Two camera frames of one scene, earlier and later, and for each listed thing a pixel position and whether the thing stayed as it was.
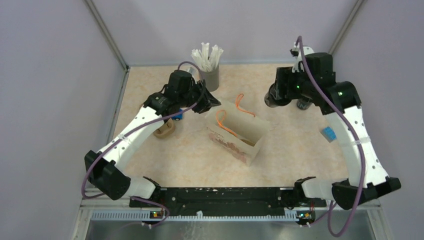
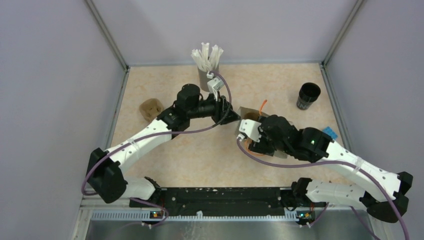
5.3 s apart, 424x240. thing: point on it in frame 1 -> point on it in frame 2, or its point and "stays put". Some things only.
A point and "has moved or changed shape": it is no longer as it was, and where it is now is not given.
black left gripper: [207, 100] -> [222, 110]
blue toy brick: [329, 133] stays put
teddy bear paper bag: [239, 132] has moved or changed shape
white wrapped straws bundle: [207, 62] stays put
